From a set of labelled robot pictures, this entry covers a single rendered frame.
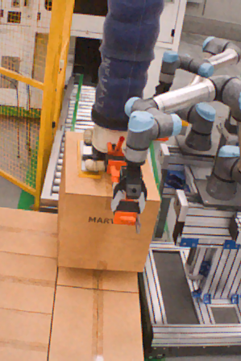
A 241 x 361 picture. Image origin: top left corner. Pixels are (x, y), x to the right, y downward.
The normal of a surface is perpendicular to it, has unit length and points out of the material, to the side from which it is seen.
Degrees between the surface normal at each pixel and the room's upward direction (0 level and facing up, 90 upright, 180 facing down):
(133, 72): 110
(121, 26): 74
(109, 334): 0
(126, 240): 90
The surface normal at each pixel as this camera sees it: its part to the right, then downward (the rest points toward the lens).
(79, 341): 0.15, -0.86
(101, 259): 0.09, 0.51
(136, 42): 0.22, 0.64
